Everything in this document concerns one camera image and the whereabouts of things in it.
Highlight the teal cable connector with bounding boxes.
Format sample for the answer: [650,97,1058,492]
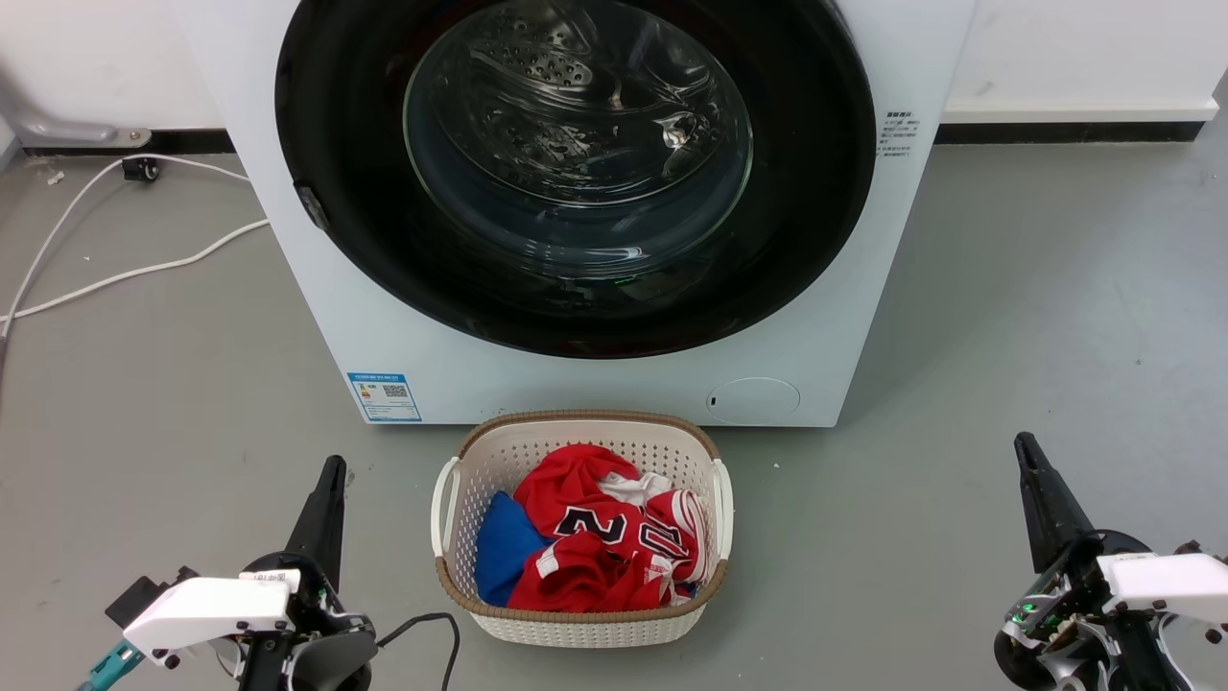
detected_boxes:
[77,641,145,691]

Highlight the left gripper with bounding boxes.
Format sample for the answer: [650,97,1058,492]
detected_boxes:
[238,456,378,691]

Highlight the steel perforated washer drum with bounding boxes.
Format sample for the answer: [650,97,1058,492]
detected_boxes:
[403,0,754,279]

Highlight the blue energy label sticker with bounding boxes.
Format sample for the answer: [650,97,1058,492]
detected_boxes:
[346,372,423,424]

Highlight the cream perforated laundry basket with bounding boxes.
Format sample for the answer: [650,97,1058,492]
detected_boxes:
[431,410,736,649]

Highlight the round white filter cover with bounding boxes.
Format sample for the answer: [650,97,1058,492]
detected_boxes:
[707,377,802,425]

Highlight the white power cable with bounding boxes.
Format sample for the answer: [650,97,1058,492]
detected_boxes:
[0,219,272,322]

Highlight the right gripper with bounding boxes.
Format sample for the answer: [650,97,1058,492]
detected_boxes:
[993,432,1191,691]

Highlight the white front-load washing machine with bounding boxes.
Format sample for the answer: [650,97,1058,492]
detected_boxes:
[171,0,978,429]

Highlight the white cable with black clip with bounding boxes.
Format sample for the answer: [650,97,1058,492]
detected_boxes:
[0,154,252,339]

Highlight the red basketball jersey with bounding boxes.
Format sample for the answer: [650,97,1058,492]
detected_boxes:
[507,443,719,613]

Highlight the round black glass washer door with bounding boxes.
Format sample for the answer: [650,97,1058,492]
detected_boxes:
[274,0,878,361]

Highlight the blue cloth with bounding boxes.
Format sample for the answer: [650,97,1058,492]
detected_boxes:
[475,491,553,608]

